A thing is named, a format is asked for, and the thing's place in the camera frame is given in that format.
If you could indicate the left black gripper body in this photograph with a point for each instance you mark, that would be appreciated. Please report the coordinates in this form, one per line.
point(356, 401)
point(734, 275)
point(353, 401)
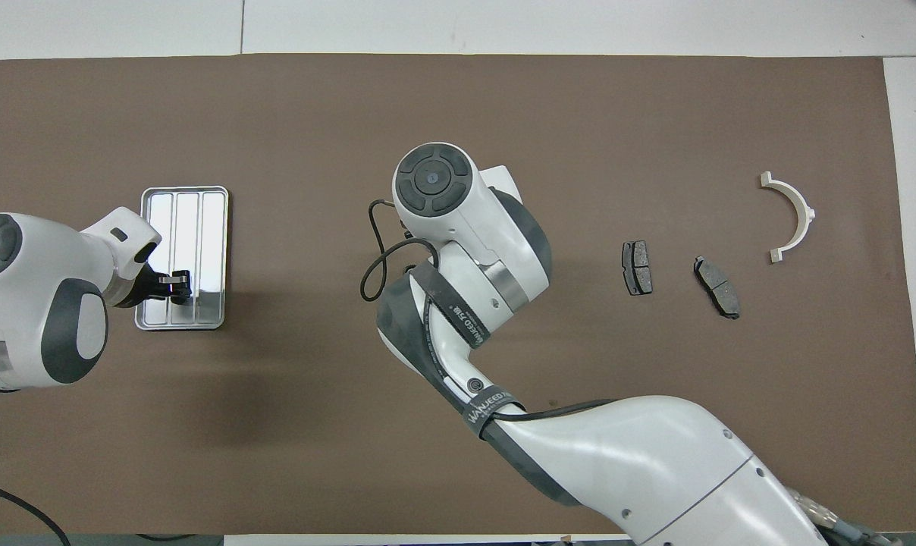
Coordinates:
point(151, 288)

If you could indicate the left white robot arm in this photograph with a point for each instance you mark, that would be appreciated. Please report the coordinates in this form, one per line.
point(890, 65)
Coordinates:
point(33, 303)

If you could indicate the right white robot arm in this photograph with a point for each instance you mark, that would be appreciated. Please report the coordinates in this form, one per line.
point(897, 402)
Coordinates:
point(617, 455)

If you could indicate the silver metal tray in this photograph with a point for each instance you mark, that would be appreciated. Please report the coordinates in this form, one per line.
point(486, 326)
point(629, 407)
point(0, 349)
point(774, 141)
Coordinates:
point(200, 227)

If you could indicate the brown table mat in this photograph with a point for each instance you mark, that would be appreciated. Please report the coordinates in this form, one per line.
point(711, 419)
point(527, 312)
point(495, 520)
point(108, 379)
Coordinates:
point(458, 114)

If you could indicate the short grey brake pad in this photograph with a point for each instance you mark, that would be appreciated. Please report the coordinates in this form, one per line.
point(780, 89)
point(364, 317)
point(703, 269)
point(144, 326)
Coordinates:
point(636, 265)

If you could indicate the long grey brake pad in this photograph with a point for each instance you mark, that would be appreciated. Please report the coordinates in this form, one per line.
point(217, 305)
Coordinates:
point(717, 288)

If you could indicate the white semicircular bracket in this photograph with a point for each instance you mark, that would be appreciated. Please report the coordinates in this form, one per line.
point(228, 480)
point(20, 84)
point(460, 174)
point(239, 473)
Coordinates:
point(788, 193)

